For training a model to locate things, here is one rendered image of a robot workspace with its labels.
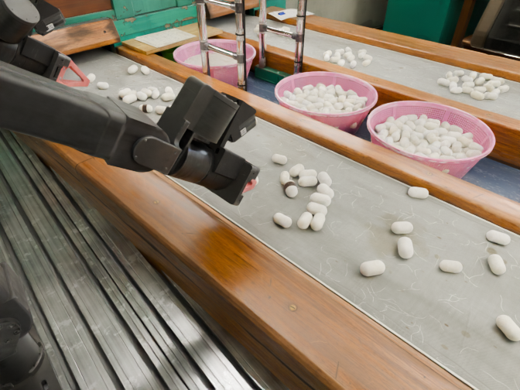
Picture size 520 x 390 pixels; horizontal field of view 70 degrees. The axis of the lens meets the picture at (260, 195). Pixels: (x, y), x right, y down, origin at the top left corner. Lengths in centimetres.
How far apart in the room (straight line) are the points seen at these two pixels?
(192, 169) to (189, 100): 9
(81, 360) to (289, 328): 30
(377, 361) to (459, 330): 14
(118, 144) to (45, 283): 37
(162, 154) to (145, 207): 22
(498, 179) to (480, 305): 45
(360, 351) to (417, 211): 31
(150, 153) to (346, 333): 31
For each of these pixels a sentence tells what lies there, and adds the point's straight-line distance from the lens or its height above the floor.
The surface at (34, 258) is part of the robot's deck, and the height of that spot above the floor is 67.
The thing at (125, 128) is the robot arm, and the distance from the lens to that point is 42.
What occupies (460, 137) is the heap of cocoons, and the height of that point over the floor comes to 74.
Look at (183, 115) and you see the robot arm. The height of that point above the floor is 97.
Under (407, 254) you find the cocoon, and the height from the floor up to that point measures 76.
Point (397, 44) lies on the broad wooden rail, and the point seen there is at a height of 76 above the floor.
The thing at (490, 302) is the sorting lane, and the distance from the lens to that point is 62.
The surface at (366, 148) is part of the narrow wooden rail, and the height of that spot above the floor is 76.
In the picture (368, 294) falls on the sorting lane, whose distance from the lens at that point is 56.
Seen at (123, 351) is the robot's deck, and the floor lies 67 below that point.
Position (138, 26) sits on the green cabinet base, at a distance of 149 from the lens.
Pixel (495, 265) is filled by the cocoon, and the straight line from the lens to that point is 65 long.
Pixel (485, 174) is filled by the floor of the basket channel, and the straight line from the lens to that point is 100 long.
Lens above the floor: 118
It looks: 39 degrees down
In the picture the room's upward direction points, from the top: straight up
